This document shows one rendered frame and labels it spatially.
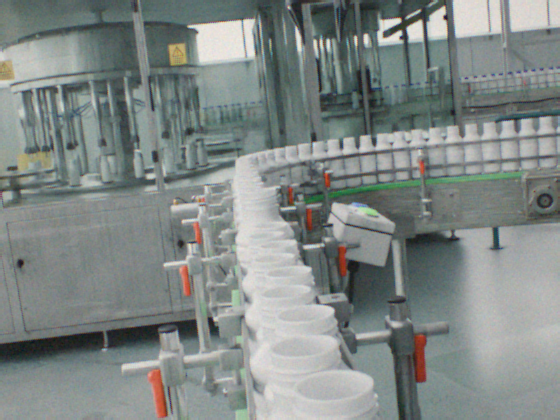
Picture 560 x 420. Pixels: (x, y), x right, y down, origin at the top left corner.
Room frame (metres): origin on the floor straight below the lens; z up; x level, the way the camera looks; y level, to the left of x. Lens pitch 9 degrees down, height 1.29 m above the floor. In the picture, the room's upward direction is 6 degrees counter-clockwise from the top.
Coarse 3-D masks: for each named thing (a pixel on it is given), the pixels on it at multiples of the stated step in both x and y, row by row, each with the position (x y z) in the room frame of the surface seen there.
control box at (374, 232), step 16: (336, 208) 1.18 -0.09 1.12; (352, 208) 1.18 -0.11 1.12; (336, 224) 1.14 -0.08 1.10; (352, 224) 1.09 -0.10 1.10; (368, 224) 1.09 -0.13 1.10; (384, 224) 1.09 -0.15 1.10; (368, 240) 1.09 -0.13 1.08; (384, 240) 1.09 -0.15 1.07; (352, 256) 1.09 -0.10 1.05; (368, 256) 1.09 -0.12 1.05; (384, 256) 1.09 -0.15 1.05; (352, 272) 1.12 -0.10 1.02; (352, 288) 1.12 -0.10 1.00
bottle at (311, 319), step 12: (288, 312) 0.44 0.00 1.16; (300, 312) 0.44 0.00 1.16; (312, 312) 0.44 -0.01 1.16; (324, 312) 0.44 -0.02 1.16; (288, 324) 0.41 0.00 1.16; (300, 324) 0.41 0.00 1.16; (312, 324) 0.41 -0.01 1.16; (324, 324) 0.41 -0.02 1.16; (336, 324) 0.42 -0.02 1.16; (276, 336) 0.43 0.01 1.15; (288, 336) 0.41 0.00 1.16
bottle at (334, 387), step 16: (304, 384) 0.32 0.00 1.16; (320, 384) 0.32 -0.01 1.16; (336, 384) 0.32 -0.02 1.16; (352, 384) 0.32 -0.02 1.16; (368, 384) 0.31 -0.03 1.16; (304, 400) 0.30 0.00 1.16; (320, 400) 0.29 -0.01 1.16; (336, 400) 0.29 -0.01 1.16; (352, 400) 0.29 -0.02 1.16; (368, 400) 0.30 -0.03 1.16; (304, 416) 0.30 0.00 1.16; (320, 416) 0.29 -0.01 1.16; (336, 416) 0.29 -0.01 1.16; (352, 416) 0.29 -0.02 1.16; (368, 416) 0.30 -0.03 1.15
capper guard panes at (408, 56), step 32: (384, 0) 6.12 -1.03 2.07; (416, 0) 6.14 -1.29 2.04; (320, 32) 6.09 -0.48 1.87; (352, 32) 6.10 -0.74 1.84; (384, 32) 6.12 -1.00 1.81; (416, 32) 6.14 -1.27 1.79; (320, 64) 6.09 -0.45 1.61; (352, 64) 6.10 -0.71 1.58; (384, 64) 6.12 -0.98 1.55; (416, 64) 6.14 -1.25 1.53; (448, 64) 6.15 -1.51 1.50; (320, 96) 6.09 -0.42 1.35; (352, 96) 6.10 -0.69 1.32; (384, 96) 6.12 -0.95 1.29; (416, 96) 6.13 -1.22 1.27; (448, 96) 6.15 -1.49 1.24; (352, 128) 6.10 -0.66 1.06; (384, 128) 6.12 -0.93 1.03; (416, 128) 6.13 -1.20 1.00
